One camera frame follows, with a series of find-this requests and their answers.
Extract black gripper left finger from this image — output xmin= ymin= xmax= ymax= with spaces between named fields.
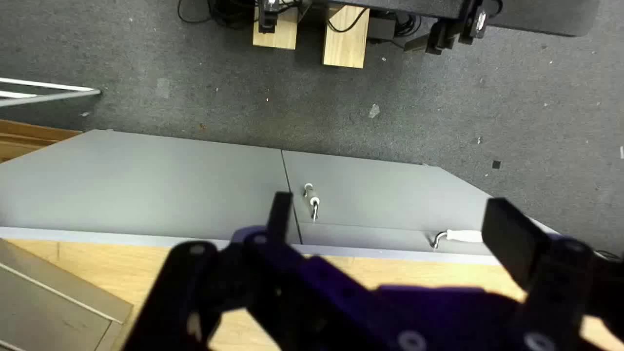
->
xmin=122 ymin=191 xmax=307 ymax=351

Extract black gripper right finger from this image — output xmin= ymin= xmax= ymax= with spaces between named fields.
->
xmin=481 ymin=195 xmax=624 ymax=351

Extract grey cabinet with lock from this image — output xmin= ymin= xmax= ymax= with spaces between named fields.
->
xmin=0 ymin=127 xmax=561 ymax=267

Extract small metal key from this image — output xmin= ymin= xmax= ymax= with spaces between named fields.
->
xmin=302 ymin=182 xmax=321 ymax=223

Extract dark desk panel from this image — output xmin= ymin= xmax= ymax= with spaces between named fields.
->
xmin=352 ymin=0 xmax=600 ymax=39

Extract silver metal rack bars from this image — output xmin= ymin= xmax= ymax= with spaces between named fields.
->
xmin=0 ymin=74 xmax=103 ymax=110

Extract plain wooden block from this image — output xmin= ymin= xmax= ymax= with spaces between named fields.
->
xmin=321 ymin=4 xmax=372 ymax=71

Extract wooden block with black device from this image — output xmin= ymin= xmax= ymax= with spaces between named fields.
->
xmin=251 ymin=4 xmax=302 ymax=53

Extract black device on block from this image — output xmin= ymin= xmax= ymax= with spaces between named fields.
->
xmin=257 ymin=0 xmax=282 ymax=35

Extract white cabinet handle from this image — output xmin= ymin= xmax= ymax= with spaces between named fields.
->
xmin=426 ymin=227 xmax=485 ymax=252

